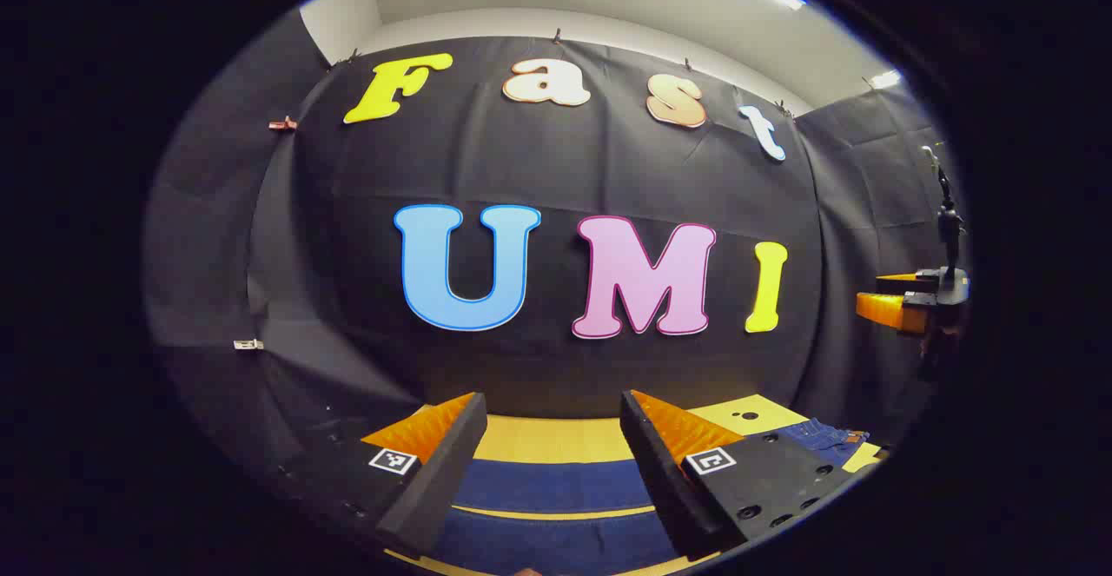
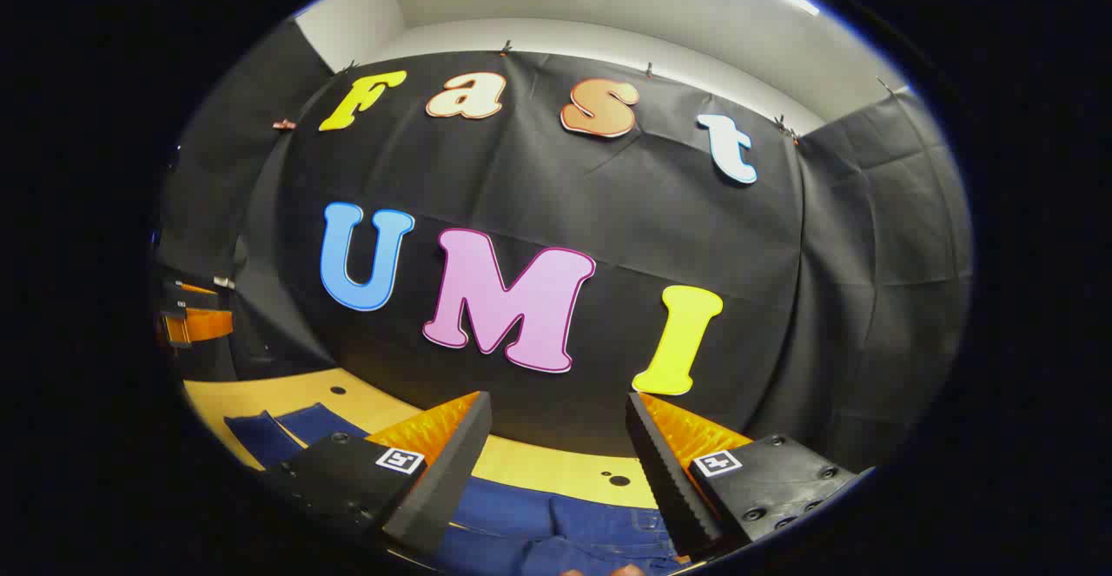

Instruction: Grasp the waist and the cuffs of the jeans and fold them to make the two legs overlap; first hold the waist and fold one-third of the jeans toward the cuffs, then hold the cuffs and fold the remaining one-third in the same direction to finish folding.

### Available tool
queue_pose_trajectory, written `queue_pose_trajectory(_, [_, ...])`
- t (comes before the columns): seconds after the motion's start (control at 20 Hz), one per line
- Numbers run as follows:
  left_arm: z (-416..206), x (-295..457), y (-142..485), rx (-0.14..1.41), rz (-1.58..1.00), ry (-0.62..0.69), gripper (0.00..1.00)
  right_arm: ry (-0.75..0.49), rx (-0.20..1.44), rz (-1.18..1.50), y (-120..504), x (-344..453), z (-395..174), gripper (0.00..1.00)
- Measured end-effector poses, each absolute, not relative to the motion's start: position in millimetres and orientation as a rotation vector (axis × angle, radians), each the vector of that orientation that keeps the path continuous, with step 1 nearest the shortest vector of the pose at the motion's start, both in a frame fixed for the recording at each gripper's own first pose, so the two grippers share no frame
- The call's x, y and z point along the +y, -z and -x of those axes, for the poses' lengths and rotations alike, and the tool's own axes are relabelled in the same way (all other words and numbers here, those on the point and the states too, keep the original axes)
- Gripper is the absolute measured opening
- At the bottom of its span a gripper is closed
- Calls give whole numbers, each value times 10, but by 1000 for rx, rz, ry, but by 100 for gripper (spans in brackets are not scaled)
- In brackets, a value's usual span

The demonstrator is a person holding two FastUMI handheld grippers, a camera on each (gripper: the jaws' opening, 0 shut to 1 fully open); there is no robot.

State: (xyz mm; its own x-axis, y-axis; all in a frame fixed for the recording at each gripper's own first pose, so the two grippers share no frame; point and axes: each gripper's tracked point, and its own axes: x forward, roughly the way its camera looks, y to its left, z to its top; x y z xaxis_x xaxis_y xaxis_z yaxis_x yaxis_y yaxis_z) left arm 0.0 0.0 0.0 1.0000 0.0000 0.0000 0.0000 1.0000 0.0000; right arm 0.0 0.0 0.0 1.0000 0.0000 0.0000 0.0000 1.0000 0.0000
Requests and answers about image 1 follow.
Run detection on blue jeans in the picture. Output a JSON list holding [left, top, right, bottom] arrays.
[[432, 418, 871, 576]]

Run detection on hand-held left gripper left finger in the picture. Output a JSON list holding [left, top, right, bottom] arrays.
[[276, 391, 489, 561]]

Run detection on black backdrop cloth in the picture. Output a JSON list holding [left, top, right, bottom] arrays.
[[143, 7, 970, 477]]

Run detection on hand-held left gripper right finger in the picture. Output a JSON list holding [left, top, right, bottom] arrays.
[[619, 389, 859, 563]]

